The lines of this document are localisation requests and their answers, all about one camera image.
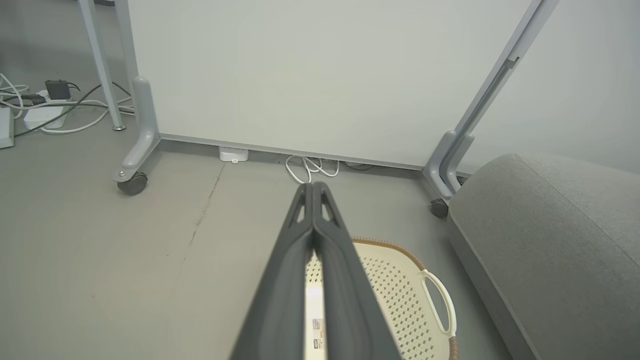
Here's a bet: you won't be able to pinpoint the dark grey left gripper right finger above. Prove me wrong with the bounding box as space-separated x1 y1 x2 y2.
313 181 402 360

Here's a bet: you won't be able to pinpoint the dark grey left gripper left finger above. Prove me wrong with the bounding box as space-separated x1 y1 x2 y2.
229 182 314 360

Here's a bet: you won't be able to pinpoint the cream perforated laundry basket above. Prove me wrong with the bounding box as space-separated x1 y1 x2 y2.
303 236 460 360

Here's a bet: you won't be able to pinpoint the small white plastic box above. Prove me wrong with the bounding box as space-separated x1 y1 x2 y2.
218 146 249 164

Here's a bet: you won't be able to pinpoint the white partition board on legs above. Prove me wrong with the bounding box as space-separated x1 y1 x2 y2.
112 0 558 201

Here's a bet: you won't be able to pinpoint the grey fabric sofa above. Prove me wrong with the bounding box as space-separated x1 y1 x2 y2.
446 152 640 360

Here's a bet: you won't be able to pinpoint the grey metal table leg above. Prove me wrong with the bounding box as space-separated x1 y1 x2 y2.
77 0 127 132

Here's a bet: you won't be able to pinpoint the white power strip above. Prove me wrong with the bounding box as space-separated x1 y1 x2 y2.
23 90 71 130

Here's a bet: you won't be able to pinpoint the black power adapter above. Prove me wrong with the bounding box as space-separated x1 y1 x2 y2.
44 79 71 101

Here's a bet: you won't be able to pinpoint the flat white box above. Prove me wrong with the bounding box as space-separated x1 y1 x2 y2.
0 106 16 150

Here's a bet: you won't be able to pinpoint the coiled white cable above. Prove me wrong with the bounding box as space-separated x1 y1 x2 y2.
285 155 341 185

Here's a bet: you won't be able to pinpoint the white floor cables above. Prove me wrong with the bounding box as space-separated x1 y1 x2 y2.
0 72 136 135

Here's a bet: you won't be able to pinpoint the dark floor cable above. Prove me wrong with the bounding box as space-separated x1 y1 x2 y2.
14 80 133 138

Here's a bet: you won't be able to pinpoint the white partition panel grey frame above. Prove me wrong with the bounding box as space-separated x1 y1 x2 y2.
442 0 640 196

